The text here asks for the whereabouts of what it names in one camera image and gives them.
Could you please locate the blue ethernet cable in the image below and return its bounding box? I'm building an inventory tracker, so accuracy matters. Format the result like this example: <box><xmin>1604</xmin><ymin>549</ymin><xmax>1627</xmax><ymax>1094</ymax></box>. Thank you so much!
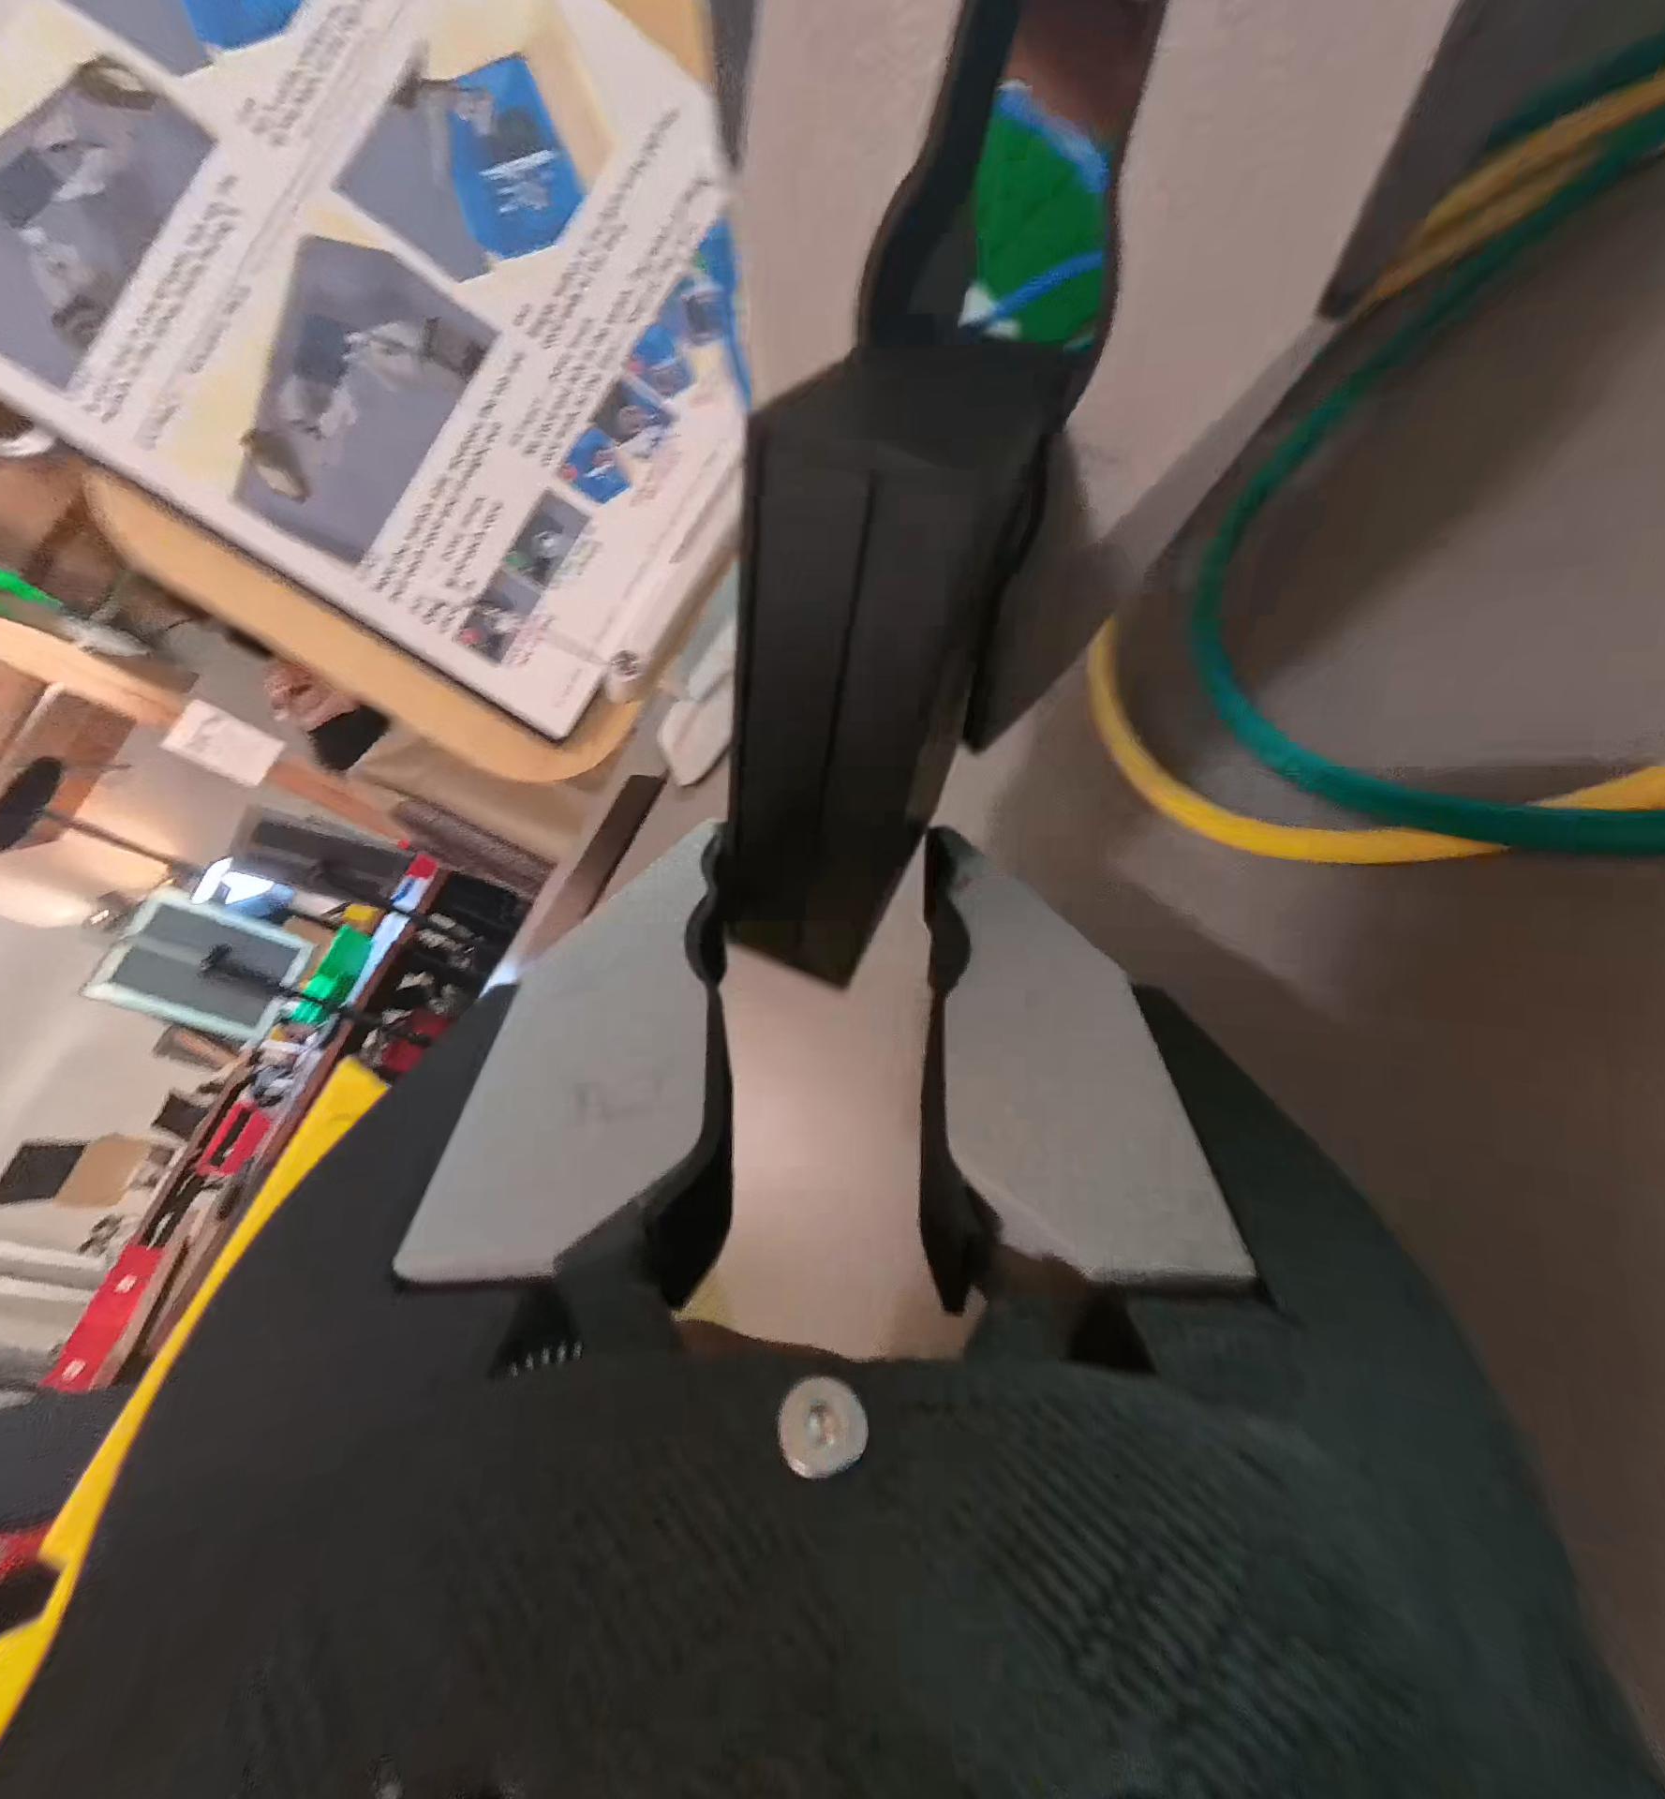
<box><xmin>957</xmin><ymin>82</ymin><xmax>1112</xmax><ymax>339</ymax></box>

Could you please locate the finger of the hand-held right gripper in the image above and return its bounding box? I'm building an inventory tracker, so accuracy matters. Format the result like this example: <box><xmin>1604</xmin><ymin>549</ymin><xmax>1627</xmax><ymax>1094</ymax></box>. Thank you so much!
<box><xmin>733</xmin><ymin>0</ymin><xmax>1016</xmax><ymax>421</ymax></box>
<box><xmin>961</xmin><ymin>0</ymin><xmax>1465</xmax><ymax>753</ymax></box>

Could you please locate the yellow plastic bin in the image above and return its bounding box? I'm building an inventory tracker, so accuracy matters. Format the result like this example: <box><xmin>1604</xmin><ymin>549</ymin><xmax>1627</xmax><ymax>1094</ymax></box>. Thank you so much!
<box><xmin>0</xmin><ymin>1057</ymin><xmax>394</xmax><ymax>1799</ymax></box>

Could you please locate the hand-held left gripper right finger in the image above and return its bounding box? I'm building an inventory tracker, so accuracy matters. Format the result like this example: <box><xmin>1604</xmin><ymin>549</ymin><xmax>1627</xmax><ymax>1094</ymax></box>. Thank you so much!
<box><xmin>918</xmin><ymin>829</ymin><xmax>1263</xmax><ymax>1320</ymax></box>

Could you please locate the white poster stand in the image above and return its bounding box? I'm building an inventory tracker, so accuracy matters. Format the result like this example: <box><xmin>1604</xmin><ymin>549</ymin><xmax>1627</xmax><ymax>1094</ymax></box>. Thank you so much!
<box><xmin>650</xmin><ymin>619</ymin><xmax>745</xmax><ymax>788</ymax></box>

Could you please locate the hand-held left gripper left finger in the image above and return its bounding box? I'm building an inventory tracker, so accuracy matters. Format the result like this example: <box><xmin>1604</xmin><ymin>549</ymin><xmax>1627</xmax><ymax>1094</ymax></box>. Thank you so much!
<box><xmin>392</xmin><ymin>822</ymin><xmax>738</xmax><ymax>1306</ymax></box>

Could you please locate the green plastic bin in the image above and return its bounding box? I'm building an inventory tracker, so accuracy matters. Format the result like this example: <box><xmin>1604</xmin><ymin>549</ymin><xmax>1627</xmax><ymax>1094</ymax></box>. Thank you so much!
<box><xmin>965</xmin><ymin>85</ymin><xmax>1116</xmax><ymax>349</ymax></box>

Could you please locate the green ethernet cable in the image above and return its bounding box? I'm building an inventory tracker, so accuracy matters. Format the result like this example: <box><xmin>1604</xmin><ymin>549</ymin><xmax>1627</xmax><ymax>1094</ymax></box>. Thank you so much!
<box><xmin>1188</xmin><ymin>13</ymin><xmax>1665</xmax><ymax>863</ymax></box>

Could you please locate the yellow ethernet cable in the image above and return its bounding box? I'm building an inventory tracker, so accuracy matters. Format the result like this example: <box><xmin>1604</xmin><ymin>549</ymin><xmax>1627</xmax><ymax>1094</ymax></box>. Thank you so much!
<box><xmin>1088</xmin><ymin>58</ymin><xmax>1665</xmax><ymax>868</ymax></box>

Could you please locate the black ethernet port box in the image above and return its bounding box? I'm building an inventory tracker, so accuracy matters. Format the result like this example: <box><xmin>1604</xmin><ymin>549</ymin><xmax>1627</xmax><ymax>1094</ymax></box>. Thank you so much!
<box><xmin>722</xmin><ymin>345</ymin><xmax>1066</xmax><ymax>991</ymax></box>

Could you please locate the printed instruction poster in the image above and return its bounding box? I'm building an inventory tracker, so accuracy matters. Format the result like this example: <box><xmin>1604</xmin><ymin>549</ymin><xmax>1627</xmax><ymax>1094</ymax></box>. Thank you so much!
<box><xmin>0</xmin><ymin>0</ymin><xmax>758</xmax><ymax>742</ymax></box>

